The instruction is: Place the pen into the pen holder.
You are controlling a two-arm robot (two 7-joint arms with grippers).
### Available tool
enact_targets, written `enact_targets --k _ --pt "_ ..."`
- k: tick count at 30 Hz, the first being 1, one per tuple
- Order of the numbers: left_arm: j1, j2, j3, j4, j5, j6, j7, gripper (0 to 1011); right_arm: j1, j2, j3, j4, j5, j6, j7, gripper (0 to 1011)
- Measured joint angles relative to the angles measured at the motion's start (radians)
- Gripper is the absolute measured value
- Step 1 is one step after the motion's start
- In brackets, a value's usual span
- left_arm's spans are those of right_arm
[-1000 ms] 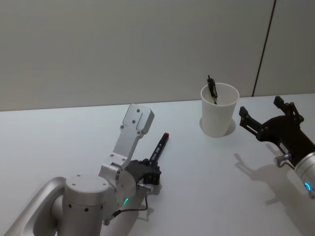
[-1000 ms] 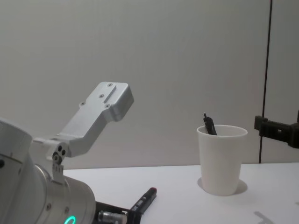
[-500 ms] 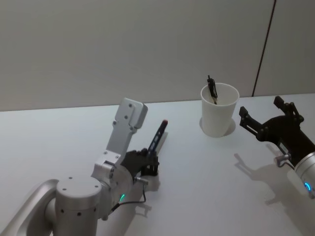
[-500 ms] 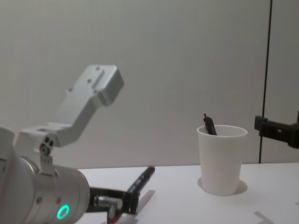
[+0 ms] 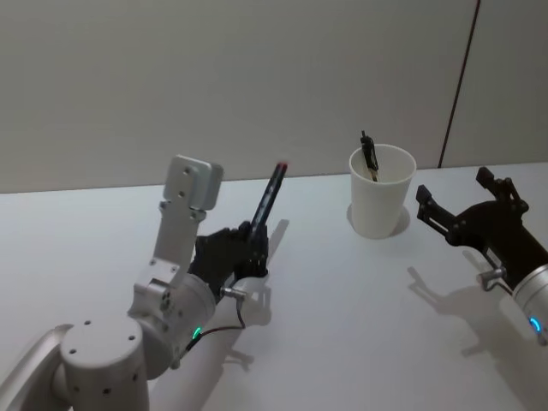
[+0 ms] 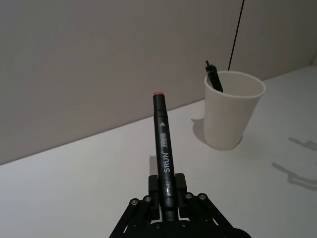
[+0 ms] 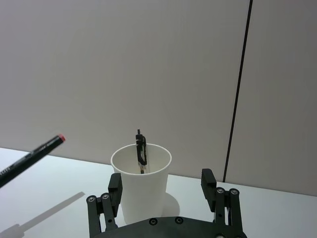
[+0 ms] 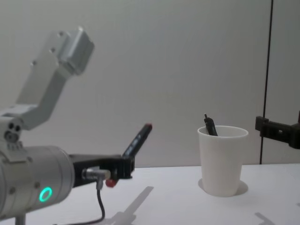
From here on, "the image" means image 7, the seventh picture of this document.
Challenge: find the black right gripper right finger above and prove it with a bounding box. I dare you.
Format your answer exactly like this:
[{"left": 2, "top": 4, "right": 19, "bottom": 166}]
[{"left": 201, "top": 168, "right": 245, "bottom": 232}]

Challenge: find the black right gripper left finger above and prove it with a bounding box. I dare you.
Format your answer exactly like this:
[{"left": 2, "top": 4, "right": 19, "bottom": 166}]
[{"left": 86, "top": 173, "right": 124, "bottom": 235}]

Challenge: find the black marker with red end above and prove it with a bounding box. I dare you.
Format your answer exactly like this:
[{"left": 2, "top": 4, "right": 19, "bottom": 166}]
[{"left": 0, "top": 133, "right": 67, "bottom": 189}]

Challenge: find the white paper cup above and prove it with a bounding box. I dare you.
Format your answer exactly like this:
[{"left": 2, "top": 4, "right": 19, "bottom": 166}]
[{"left": 110, "top": 143, "right": 173, "bottom": 225}]

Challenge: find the black clip pen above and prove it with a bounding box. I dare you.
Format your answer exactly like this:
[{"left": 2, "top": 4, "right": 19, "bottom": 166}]
[{"left": 135, "top": 128, "right": 149, "bottom": 175}]

